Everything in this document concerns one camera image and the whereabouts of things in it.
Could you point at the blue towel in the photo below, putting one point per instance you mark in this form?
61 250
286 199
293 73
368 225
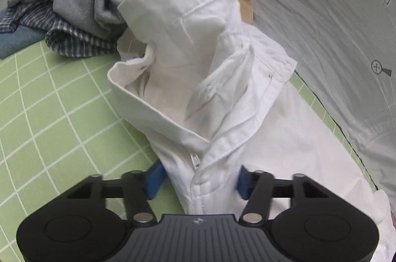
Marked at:
15 40

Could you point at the white pants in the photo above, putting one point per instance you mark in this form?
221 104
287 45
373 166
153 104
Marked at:
216 101

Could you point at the grey printed plastic sheet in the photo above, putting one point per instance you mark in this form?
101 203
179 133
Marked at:
324 33

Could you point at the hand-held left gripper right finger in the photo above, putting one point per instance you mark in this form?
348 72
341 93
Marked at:
243 184

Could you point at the green grid mat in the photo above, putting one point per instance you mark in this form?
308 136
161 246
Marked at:
62 113

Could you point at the blue checked shirt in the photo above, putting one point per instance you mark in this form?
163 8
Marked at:
46 26

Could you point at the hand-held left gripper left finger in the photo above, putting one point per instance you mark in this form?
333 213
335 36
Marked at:
155 179

